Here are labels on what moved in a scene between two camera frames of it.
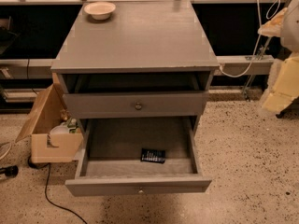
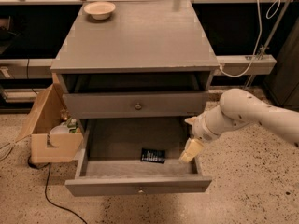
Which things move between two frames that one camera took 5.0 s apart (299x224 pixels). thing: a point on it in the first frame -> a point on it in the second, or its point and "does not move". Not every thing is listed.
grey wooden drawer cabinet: (137, 83) does not move
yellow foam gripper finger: (273, 27) -> (192, 120)
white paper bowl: (100, 10) does not move
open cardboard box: (51, 107) does not move
